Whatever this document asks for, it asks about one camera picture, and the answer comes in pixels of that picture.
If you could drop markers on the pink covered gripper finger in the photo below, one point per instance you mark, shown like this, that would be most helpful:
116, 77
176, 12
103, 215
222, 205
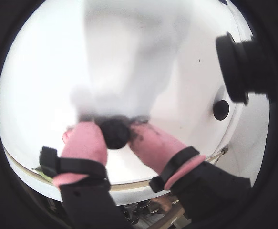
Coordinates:
84, 145

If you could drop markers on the pink stained gripper finger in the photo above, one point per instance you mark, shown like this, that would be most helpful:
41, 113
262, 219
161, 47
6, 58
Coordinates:
157, 148

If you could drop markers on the large dark blueberry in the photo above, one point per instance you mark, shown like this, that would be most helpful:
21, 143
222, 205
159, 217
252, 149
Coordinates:
221, 109

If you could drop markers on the black camera circuit board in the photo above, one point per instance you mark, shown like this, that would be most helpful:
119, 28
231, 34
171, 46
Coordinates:
234, 69

